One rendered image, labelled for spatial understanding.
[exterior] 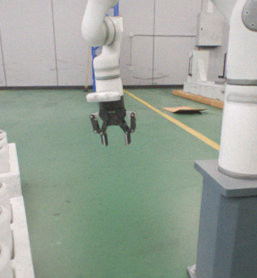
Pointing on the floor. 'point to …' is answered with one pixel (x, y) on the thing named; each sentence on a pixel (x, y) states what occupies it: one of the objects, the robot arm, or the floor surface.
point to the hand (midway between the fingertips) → (116, 141)
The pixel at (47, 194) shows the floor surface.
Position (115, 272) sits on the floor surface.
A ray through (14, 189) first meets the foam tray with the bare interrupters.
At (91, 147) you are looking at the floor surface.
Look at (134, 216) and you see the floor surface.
